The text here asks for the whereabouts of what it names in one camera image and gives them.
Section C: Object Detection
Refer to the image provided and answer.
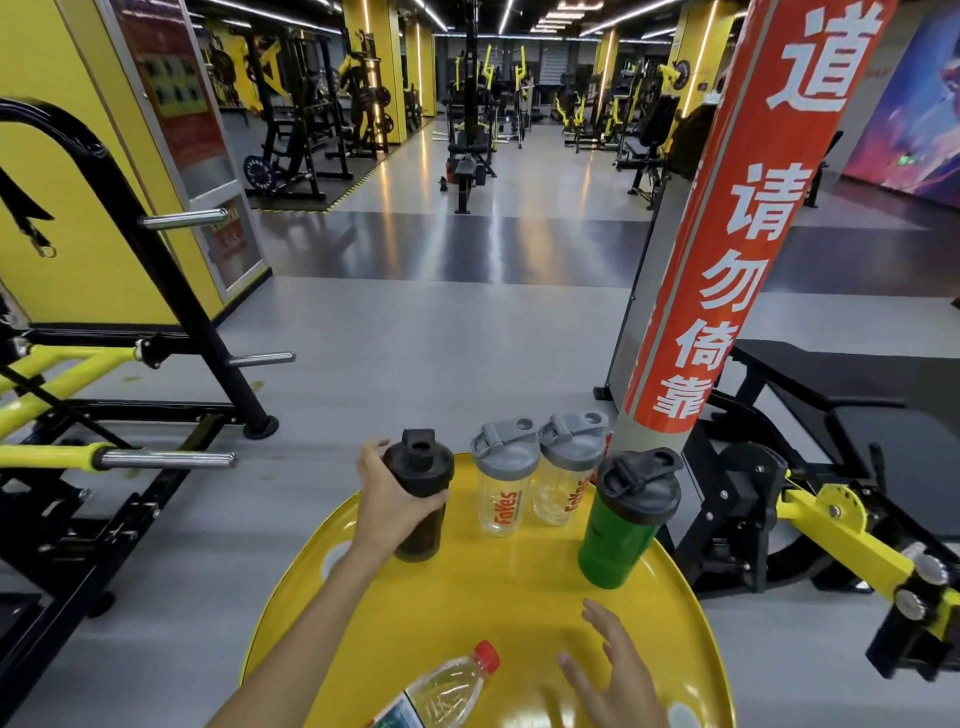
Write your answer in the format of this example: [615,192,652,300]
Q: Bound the black yellow plate-loaded machine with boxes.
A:
[0,97,298,710]

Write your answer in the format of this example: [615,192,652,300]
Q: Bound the black weight plate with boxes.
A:
[241,154,279,193]

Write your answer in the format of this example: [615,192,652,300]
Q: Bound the clear water bottle red cap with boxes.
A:
[367,639,502,728]

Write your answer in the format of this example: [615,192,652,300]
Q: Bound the clear shaker bottle grey lid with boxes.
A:
[532,411,610,528]
[470,418,543,538]

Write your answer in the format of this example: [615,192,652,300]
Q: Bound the person's right hand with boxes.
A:
[556,598,673,728]

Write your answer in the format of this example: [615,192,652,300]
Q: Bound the black squat rack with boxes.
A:
[238,30,355,205]

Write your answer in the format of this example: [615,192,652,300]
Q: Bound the yellow black gym machines row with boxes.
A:
[549,56,695,210]

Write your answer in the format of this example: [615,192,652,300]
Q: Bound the person's left hand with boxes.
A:
[351,438,451,561]

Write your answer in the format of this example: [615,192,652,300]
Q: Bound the person's left forearm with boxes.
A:
[208,541,393,728]

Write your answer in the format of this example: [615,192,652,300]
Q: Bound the black rack with weight plates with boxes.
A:
[336,28,396,160]

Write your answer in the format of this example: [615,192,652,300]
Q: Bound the black padded weight bench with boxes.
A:
[731,339,960,541]

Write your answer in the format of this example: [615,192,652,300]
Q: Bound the colourful wall mural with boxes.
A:
[842,0,960,213]

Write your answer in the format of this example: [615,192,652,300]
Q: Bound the green shaker bottle black lid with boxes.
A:
[576,447,684,591]

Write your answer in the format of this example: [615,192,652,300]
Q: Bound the red padded pillar white characters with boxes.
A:
[609,0,901,460]

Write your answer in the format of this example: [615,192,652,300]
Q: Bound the black cable machine with bench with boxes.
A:
[438,0,502,216]

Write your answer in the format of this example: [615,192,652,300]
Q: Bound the glass door with red posters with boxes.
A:
[96,0,273,305]

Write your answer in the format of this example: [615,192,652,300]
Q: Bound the grey standing panel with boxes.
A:
[594,105,723,410]

